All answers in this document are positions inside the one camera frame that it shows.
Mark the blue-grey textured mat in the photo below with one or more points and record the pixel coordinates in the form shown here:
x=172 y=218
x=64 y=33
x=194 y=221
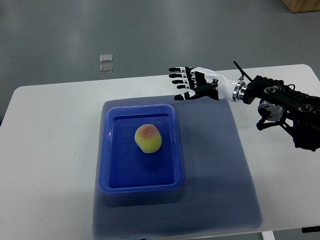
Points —
x=217 y=192

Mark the wooden box corner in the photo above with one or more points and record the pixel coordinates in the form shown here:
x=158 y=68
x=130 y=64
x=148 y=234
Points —
x=302 y=6

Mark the black table edge bracket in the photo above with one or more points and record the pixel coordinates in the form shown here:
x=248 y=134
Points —
x=313 y=229

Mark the upper metal floor plate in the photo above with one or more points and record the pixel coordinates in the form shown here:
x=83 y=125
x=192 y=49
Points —
x=106 y=57

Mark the green red peach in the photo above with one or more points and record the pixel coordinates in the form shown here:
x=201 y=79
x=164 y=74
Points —
x=148 y=138

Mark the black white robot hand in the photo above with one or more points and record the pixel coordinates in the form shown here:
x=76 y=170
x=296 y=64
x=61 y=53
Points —
x=201 y=82

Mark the blue plastic tray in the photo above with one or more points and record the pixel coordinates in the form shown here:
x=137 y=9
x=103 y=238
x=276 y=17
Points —
x=123 y=166

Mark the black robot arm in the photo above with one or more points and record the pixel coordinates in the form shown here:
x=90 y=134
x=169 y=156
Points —
x=281 y=105

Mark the white table leg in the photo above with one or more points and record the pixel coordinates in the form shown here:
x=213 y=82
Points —
x=268 y=235

